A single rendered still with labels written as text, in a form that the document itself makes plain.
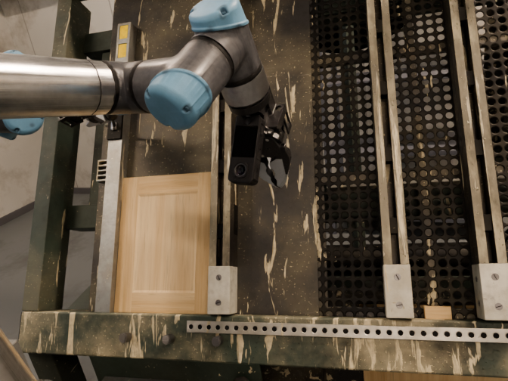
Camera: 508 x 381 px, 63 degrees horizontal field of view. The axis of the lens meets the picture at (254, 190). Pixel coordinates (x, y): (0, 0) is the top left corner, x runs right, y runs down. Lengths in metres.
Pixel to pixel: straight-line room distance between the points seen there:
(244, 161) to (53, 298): 0.98
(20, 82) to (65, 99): 0.06
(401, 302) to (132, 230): 0.78
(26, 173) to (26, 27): 1.64
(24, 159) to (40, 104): 5.03
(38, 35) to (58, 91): 4.85
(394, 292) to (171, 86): 0.75
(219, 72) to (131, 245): 0.85
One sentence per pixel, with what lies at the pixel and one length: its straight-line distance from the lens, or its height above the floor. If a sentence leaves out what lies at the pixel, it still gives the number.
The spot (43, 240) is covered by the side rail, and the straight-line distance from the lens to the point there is 1.47.
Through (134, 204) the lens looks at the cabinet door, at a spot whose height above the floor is 1.15.
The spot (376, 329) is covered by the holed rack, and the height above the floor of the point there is 0.89.
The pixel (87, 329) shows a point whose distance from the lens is 1.35.
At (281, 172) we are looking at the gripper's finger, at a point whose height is 1.35.
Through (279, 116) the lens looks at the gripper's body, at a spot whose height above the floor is 1.46.
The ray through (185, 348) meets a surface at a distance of 1.20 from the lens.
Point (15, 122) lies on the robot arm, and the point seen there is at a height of 1.50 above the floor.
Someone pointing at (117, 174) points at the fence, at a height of 1.24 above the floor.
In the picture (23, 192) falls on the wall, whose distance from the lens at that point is 5.58.
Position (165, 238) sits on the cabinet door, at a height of 1.06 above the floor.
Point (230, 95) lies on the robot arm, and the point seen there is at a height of 1.51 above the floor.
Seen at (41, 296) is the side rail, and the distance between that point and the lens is 1.47.
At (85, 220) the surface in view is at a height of 1.10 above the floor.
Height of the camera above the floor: 1.60
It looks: 21 degrees down
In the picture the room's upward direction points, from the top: 9 degrees counter-clockwise
